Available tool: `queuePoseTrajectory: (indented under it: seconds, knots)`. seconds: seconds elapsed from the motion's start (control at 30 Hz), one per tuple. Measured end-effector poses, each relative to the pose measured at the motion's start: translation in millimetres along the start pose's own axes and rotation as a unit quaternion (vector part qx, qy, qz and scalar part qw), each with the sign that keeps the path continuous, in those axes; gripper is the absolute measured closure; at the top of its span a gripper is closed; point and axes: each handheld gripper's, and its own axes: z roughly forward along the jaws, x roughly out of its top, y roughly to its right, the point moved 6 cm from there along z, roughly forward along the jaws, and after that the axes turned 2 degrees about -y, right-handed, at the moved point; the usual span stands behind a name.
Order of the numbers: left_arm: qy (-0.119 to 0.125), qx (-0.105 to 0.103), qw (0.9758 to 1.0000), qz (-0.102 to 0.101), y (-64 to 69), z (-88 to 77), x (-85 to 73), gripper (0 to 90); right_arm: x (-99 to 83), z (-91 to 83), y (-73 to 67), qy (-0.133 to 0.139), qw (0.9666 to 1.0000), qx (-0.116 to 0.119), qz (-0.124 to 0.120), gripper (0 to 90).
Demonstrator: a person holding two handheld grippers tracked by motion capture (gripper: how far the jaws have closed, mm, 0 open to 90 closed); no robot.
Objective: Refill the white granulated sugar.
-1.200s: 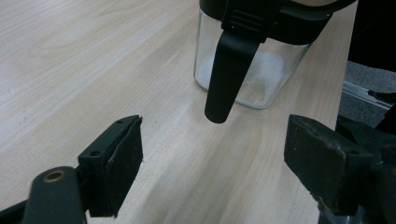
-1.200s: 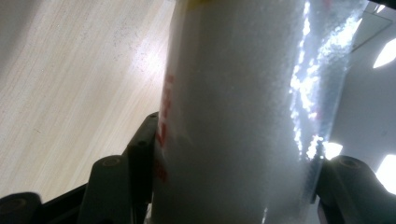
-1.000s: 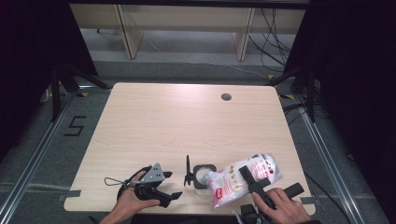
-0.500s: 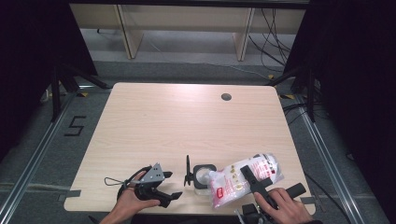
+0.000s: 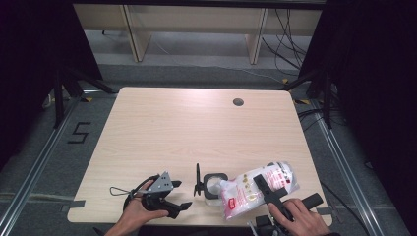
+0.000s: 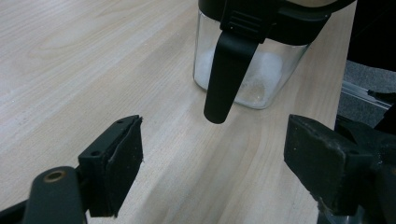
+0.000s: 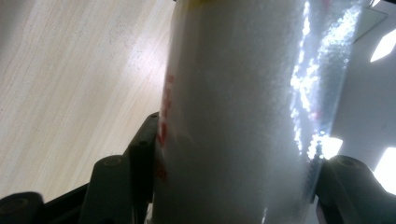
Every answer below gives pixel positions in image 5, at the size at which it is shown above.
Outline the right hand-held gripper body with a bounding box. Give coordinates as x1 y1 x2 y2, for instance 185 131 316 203
247 187 325 236

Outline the person's left hand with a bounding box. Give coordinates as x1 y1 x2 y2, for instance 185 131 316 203
116 180 170 235

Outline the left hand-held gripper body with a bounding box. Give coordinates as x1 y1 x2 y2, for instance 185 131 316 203
141 171 180 219

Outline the grey tape strip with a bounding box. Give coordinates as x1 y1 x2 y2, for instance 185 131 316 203
60 200 87 212

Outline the thin grey cord loop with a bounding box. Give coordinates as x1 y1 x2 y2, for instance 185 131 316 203
109 186 132 197

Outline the beige wooden furniture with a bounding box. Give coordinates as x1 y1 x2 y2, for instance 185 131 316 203
72 3 324 65

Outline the black metal stand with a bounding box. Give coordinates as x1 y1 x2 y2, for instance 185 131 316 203
279 68 333 130
52 63 117 129

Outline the black floor cable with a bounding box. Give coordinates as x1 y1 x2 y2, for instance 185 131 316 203
319 181 372 236

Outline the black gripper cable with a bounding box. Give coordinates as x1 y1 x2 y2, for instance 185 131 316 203
122 174 161 210

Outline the person's right hand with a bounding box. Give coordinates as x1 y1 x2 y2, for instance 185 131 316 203
268 198 332 236

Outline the bundle of black cables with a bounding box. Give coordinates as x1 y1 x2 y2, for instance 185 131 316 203
262 9 313 78

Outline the dark curtain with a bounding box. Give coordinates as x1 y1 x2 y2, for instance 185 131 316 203
299 0 417 227
0 0 103 171

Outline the red and white sugar bag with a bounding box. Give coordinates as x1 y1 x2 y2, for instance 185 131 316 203
218 160 300 221

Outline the metal floor rail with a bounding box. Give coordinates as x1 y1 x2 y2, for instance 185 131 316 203
309 99 385 236
0 88 83 236

